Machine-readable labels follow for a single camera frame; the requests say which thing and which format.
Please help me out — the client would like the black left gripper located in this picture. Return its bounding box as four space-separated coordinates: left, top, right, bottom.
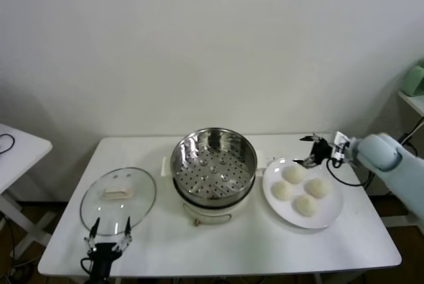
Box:
83 216 133 284

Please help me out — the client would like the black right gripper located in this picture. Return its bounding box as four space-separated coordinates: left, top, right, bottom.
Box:
293 134 334 169

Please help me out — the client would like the white steamed baozi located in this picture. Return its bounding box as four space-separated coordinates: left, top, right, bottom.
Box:
271 180 295 202
304 177 329 198
281 164 305 185
293 194 319 216

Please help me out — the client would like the round glass pot lid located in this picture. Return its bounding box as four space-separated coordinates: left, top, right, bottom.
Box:
79 167 157 237

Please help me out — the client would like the stainless steel steamer basket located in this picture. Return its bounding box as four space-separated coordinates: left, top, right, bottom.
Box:
160 127 268 207

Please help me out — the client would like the white round plate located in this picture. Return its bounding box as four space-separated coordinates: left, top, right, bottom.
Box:
262 156 344 230

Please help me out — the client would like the pale green container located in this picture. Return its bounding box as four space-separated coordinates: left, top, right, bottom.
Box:
400 60 424 98

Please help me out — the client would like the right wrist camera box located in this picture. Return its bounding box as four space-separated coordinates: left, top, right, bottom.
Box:
333 131 351 161

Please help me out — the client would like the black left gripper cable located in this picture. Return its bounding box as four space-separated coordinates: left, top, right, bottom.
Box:
80 256 95 277

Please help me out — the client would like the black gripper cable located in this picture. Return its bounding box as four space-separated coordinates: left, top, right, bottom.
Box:
80 256 95 277
326 156 372 187

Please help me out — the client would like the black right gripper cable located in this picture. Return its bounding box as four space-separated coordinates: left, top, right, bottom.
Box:
326 156 372 187

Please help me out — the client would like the thin black looped cable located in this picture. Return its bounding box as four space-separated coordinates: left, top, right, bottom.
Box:
0 133 16 156

